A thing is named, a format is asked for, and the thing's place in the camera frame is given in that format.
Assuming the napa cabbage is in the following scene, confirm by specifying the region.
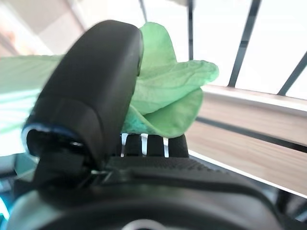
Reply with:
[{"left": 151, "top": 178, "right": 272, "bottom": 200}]
[{"left": 0, "top": 22, "right": 221, "bottom": 139}]

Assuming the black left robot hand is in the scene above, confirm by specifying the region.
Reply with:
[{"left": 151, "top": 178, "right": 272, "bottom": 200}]
[{"left": 7, "top": 19, "right": 283, "bottom": 230}]

